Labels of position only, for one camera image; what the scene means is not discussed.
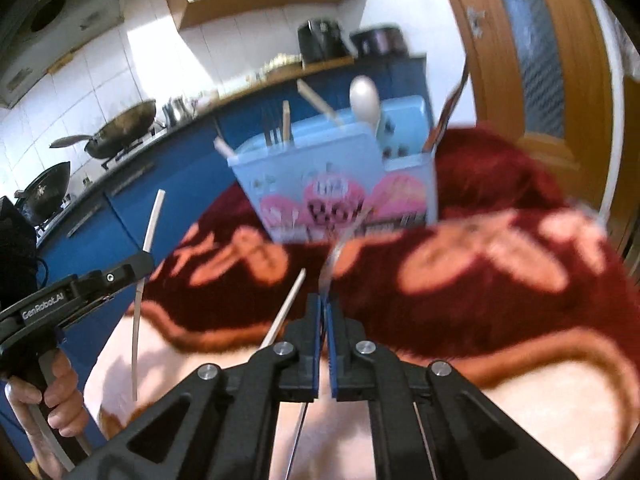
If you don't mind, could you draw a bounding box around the black air fryer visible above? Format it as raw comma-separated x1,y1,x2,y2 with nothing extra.
297,19,351,65

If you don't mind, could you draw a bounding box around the dark rice cooker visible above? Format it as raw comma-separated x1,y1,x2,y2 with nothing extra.
350,25,407,58

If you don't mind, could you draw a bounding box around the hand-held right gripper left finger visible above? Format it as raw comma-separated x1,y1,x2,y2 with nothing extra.
65,294,323,480

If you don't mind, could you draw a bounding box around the silver metal fork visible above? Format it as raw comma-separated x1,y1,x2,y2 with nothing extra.
422,55,468,153

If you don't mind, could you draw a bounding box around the red floral blanket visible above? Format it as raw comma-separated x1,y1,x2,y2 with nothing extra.
82,127,640,480

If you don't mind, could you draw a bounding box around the light blue utensil box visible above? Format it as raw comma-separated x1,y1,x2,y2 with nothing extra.
227,95,441,243

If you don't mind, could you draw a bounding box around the gas stove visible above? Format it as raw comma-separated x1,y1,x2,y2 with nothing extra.
35,127,171,241

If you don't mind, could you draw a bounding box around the black wok with ladle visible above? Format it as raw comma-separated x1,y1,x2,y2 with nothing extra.
84,100,157,158

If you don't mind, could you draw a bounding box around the wooden door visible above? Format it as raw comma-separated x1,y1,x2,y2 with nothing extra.
432,0,631,201

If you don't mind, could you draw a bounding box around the dark metal fork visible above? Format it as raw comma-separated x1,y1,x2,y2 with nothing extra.
261,105,282,148

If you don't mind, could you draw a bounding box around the silver metal spoon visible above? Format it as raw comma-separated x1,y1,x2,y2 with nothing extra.
320,205,376,306

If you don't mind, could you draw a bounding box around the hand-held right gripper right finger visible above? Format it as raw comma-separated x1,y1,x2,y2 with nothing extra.
324,296,578,480

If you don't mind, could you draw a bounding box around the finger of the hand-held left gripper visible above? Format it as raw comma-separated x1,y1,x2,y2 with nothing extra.
65,294,323,480
67,251,155,295

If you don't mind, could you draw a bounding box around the white plastic fork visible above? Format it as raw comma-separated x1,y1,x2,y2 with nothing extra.
131,190,166,402

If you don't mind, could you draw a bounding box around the person's left hand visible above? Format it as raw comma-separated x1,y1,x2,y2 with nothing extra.
4,347,101,480

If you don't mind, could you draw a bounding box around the grey range hood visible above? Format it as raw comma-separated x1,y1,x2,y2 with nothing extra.
0,0,126,108

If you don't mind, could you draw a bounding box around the white plastic spoon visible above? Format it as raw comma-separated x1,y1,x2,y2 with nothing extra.
348,75,383,138

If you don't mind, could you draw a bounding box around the silver metal knife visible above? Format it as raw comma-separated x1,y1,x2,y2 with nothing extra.
257,268,307,348

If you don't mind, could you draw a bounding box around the silver door handle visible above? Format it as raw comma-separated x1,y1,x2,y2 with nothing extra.
465,6,488,38

